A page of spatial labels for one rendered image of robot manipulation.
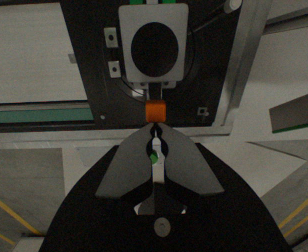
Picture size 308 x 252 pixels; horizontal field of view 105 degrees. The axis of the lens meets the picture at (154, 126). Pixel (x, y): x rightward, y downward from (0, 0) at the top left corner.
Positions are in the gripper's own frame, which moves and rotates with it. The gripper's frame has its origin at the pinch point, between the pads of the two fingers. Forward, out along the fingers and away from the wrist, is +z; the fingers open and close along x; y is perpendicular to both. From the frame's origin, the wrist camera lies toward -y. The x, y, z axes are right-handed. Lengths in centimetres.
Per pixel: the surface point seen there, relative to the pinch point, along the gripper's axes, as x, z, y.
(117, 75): -4.9, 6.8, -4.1
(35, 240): -277, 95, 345
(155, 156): -0.1, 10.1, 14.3
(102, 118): -10.1, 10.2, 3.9
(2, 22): -25.6, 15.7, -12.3
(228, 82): 13.3, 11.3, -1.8
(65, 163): -33.5, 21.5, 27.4
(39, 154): -150, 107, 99
